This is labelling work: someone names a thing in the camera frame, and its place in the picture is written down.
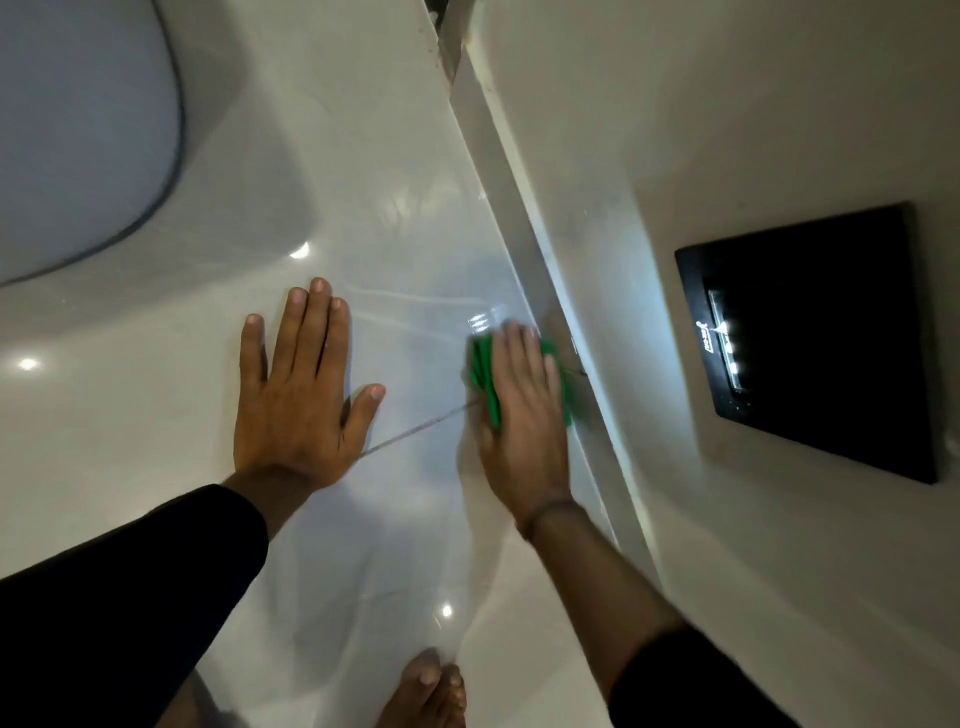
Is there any person's left forearm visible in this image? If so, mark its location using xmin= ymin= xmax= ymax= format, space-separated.
xmin=0 ymin=465 xmax=320 ymax=728

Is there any thread wrist bracelet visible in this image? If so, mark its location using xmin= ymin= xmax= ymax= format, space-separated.
xmin=517 ymin=493 xmax=588 ymax=543

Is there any person's bare foot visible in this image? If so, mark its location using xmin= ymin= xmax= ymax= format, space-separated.
xmin=375 ymin=648 xmax=468 ymax=728

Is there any white toilet seat lid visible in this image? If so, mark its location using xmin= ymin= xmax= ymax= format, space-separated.
xmin=0 ymin=0 xmax=187 ymax=291

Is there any person's right hand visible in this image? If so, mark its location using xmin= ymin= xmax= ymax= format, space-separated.
xmin=476 ymin=321 xmax=575 ymax=530

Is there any person's left hand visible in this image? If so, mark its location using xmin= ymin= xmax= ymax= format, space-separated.
xmin=232 ymin=277 xmax=387 ymax=496

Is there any black flush plate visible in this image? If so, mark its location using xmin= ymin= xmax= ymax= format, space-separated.
xmin=674 ymin=202 xmax=941 ymax=486

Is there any person's right forearm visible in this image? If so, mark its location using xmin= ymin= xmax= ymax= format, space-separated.
xmin=521 ymin=506 xmax=800 ymax=728

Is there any grey metal edge trim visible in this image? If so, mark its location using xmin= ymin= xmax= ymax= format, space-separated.
xmin=448 ymin=45 xmax=663 ymax=590

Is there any green cleaning cloth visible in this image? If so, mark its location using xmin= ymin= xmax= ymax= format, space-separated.
xmin=466 ymin=330 xmax=577 ymax=431

